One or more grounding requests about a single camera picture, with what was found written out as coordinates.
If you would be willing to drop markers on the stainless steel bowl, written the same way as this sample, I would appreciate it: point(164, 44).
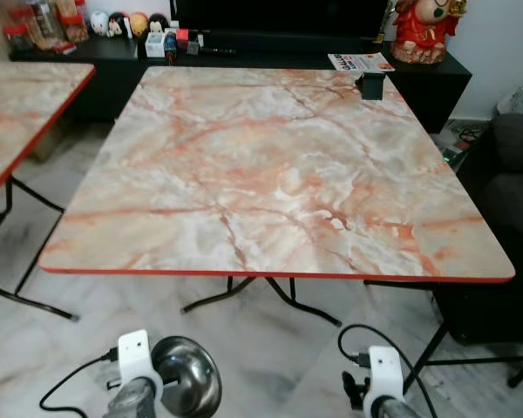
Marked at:
point(192, 379)

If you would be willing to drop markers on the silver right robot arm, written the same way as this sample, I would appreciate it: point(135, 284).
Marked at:
point(392, 409)

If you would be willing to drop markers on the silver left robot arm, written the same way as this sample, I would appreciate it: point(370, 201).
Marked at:
point(132, 402)

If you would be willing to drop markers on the large marble-top folding table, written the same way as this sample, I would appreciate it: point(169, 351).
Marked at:
point(279, 174)

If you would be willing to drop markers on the dark fabric sofa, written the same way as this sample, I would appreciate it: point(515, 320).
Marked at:
point(497, 200)

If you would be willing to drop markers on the power strip with green light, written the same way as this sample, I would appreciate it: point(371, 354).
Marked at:
point(453, 156)

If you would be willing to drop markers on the small black box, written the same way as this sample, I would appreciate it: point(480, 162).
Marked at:
point(372, 86)

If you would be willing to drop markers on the white red printed magazine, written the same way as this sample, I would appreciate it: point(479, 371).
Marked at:
point(360, 62)

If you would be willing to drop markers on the black low TV cabinet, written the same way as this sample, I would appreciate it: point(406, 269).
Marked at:
point(270, 70)

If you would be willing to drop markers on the white bag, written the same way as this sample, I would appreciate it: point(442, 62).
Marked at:
point(520, 97)

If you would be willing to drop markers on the red robed figurine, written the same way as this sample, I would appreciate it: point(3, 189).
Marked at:
point(423, 30)

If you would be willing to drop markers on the black remote control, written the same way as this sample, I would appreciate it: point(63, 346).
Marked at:
point(218, 50)

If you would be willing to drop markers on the black television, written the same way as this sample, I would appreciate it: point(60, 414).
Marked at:
point(279, 16)

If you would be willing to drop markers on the small blue bottle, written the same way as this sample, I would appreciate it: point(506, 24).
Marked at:
point(170, 43)

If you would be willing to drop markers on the small white box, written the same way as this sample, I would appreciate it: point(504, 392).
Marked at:
point(155, 45)

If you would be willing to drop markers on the black round toy figure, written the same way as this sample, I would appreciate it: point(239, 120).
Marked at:
point(159, 23)

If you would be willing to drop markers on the yellow round toy figure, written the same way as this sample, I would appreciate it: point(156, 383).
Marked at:
point(138, 24)

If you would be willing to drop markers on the marble-top table with red edge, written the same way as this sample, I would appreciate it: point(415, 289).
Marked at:
point(22, 113)

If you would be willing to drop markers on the black white toy figure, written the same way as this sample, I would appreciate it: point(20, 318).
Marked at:
point(118, 25)

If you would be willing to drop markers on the white round toy figure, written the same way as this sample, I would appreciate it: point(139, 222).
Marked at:
point(98, 23)

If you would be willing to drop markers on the clear jar with snacks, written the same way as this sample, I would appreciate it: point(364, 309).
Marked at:
point(72, 22)

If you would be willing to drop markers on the tall clear jar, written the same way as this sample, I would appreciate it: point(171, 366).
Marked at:
point(44, 24)

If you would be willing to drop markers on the small red-lid jar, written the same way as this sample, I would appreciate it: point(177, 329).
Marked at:
point(17, 38)

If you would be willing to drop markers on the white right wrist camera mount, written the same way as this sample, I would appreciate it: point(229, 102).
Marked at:
point(385, 370)

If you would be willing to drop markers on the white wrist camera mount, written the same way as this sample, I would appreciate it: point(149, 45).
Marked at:
point(135, 353)
point(385, 370)

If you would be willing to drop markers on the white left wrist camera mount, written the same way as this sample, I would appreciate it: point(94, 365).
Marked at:
point(135, 353)

